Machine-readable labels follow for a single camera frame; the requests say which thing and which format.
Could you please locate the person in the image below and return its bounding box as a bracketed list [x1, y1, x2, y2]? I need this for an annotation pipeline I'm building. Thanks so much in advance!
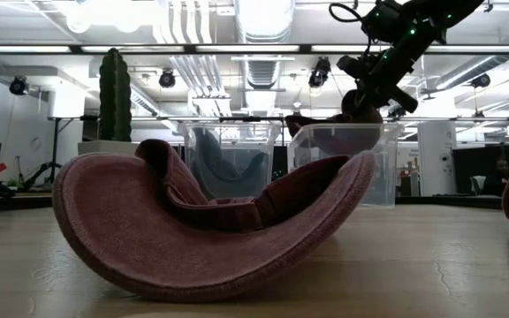
[479, 157, 509, 198]

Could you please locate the green cactus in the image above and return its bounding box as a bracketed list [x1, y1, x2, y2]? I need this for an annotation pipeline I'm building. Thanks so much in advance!
[98, 47, 133, 142]

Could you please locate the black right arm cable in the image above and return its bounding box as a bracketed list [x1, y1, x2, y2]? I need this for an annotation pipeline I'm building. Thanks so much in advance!
[328, 2, 365, 24]

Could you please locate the clear plastic bin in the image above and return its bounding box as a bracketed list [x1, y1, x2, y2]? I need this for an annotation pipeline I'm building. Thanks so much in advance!
[178, 121, 282, 202]
[287, 123, 404, 208]

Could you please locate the silver ventilation duct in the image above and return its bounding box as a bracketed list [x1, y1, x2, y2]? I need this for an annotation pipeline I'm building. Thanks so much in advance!
[234, 0, 296, 44]

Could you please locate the white column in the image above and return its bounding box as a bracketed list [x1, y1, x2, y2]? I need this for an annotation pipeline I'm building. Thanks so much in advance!
[417, 121, 458, 198]

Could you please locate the black office partition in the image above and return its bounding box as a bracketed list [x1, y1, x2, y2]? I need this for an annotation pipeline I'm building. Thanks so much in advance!
[452, 143, 509, 198]

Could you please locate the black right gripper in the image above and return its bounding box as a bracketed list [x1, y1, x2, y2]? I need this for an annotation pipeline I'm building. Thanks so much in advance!
[336, 42, 419, 114]

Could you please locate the black tripod stand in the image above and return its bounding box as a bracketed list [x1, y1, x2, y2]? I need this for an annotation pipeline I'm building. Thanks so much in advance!
[15, 155, 64, 193]

